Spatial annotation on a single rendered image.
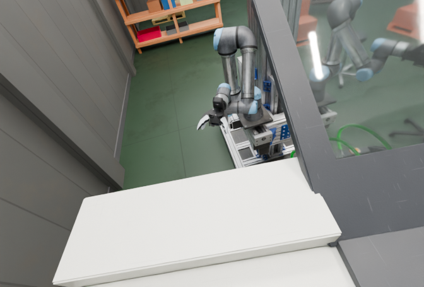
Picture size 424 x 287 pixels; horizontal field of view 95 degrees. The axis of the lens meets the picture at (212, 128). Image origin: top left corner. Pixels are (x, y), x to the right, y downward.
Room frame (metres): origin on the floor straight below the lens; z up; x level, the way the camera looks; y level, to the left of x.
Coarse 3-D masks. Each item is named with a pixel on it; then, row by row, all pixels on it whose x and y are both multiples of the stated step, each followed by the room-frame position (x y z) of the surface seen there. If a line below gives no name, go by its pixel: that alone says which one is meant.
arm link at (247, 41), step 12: (240, 36) 1.05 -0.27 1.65; (252, 36) 1.04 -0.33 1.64; (240, 48) 1.04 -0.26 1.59; (252, 48) 1.00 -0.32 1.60; (252, 60) 0.97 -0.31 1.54; (252, 72) 0.93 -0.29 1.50; (252, 84) 0.89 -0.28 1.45; (252, 96) 0.85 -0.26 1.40; (240, 108) 0.82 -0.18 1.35; (252, 108) 0.80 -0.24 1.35
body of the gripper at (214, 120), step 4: (224, 104) 0.78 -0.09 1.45; (212, 108) 0.74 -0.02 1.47; (216, 108) 0.74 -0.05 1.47; (220, 108) 0.73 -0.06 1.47; (224, 108) 0.78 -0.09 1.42; (212, 112) 0.71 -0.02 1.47; (216, 112) 0.71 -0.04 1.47; (220, 112) 0.71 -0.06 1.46; (212, 116) 0.69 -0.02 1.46; (216, 116) 0.69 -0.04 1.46; (212, 120) 0.70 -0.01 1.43; (216, 120) 0.69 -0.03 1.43; (212, 124) 0.70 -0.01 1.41; (216, 124) 0.69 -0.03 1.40; (220, 124) 0.68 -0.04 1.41
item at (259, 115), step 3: (258, 108) 1.03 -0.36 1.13; (261, 108) 1.05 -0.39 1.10; (258, 111) 1.02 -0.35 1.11; (261, 111) 1.04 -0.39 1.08; (246, 114) 1.05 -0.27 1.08; (249, 114) 1.04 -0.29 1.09; (252, 114) 1.02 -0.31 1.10; (255, 114) 1.02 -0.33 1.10; (258, 114) 1.02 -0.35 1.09; (261, 114) 1.04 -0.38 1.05; (246, 117) 1.04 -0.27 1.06; (249, 117) 1.04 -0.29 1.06; (252, 117) 1.01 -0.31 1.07; (255, 117) 1.01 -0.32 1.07; (258, 117) 1.01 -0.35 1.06; (261, 117) 1.02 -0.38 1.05; (249, 120) 1.02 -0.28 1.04; (252, 120) 1.01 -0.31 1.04; (255, 120) 1.00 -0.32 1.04
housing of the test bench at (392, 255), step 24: (360, 240) 0.09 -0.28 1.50; (384, 240) 0.07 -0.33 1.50; (408, 240) 0.06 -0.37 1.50; (216, 264) 0.12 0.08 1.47; (240, 264) 0.10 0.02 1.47; (264, 264) 0.09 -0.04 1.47; (288, 264) 0.08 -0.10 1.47; (312, 264) 0.07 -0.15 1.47; (336, 264) 0.06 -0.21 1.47; (360, 264) 0.04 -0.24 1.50; (384, 264) 0.03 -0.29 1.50; (408, 264) 0.02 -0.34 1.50
